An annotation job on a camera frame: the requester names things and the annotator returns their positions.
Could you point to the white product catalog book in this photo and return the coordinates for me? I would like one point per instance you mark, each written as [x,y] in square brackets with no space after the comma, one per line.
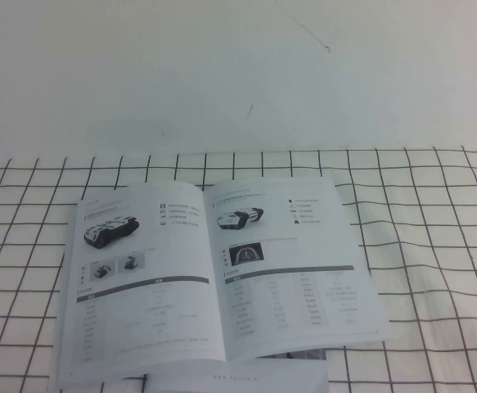
[172,311]

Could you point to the white booklet with web address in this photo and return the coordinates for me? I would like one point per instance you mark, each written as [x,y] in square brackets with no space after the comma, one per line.
[262,380]

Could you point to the white black-checkered tablecloth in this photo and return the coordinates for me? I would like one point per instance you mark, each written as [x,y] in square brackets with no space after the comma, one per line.
[426,204]

